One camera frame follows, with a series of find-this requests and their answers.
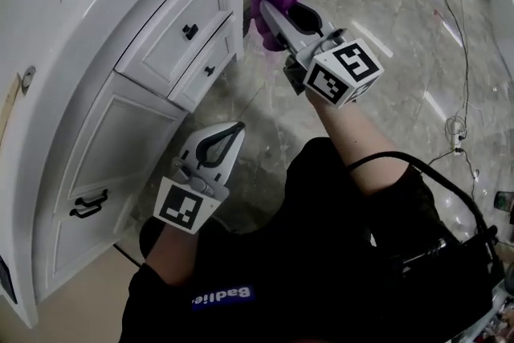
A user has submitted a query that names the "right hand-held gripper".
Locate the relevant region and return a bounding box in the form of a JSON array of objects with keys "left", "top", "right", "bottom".
[{"left": 259, "top": 0, "right": 386, "bottom": 109}]

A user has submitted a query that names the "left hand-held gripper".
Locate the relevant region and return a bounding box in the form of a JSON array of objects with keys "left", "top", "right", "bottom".
[{"left": 151, "top": 120, "right": 247, "bottom": 235}]

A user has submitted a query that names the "white drawer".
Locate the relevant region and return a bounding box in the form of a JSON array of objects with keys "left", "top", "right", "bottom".
[
  {"left": 167, "top": 14, "right": 239, "bottom": 112},
  {"left": 114, "top": 0, "right": 235, "bottom": 97}
]

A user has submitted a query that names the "person's left forearm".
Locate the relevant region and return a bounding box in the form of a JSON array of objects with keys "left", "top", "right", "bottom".
[{"left": 140, "top": 216, "right": 202, "bottom": 287}]

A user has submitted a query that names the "person's right forearm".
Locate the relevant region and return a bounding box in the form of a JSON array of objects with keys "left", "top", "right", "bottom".
[{"left": 304, "top": 90, "right": 411, "bottom": 198}]

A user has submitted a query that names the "white cabinet door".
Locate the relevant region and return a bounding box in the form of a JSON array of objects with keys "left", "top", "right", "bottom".
[
  {"left": 34, "top": 194, "right": 134, "bottom": 303},
  {"left": 59, "top": 71, "right": 188, "bottom": 216}
]

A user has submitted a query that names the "person's black shirt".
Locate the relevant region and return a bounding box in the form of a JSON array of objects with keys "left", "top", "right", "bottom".
[{"left": 120, "top": 136, "right": 495, "bottom": 343}]

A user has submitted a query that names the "white vanity sink cabinet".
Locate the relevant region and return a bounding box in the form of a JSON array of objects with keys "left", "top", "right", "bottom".
[{"left": 0, "top": 0, "right": 246, "bottom": 329}]

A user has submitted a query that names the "metal sink drain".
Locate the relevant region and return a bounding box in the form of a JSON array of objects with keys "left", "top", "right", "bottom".
[{"left": 20, "top": 66, "right": 37, "bottom": 93}]

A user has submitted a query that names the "long wooden strip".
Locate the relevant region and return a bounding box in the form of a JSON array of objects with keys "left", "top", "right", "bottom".
[{"left": 0, "top": 74, "right": 22, "bottom": 141}]

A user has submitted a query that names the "black pack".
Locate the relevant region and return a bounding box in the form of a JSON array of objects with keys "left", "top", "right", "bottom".
[{"left": 401, "top": 228, "right": 504, "bottom": 296}]

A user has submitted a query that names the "black door handle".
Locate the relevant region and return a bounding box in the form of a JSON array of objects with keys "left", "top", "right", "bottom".
[
  {"left": 75, "top": 188, "right": 109, "bottom": 210},
  {"left": 68, "top": 199, "right": 101, "bottom": 219}
]

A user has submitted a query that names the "thick black cable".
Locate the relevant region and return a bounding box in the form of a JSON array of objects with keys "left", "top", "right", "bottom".
[{"left": 347, "top": 151, "right": 504, "bottom": 266}]

